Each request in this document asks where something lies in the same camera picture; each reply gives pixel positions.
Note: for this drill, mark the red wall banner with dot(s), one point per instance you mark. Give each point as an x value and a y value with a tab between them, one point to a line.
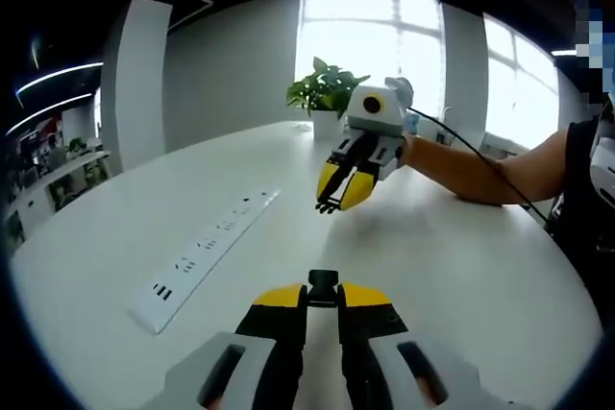
45	126

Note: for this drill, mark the white office desk row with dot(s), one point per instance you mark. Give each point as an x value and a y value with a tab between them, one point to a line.
62	175

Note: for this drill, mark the narrow bright window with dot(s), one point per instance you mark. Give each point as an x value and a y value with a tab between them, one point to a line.
519	88

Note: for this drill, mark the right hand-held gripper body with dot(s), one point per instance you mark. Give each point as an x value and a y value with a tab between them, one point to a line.
379	112

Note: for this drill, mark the small green desk plant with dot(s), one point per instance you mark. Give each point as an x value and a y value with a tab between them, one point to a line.
77	144

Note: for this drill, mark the green potted plant white pot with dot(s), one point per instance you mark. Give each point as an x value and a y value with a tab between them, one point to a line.
327	93

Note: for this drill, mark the white grey headset device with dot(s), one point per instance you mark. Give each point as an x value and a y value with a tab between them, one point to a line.
603	160

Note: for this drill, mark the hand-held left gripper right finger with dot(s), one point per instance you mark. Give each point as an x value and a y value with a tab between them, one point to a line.
370	314

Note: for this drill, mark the black plastic buckle socket part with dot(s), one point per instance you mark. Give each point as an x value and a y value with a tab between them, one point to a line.
323	285

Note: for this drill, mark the white power strip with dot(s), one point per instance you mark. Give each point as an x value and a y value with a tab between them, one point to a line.
206	256

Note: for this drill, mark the person's black shirt torso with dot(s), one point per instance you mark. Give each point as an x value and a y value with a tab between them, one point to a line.
581	218

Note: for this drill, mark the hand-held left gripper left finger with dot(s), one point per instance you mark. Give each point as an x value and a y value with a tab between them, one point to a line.
269	319

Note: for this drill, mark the black plastic buckle pronged part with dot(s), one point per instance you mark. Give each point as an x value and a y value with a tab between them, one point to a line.
328	206

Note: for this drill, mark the large bright window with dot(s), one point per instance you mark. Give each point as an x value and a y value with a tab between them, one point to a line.
370	45

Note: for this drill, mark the curved ceiling strip light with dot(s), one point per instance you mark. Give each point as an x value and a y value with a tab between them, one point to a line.
57	75
48	112

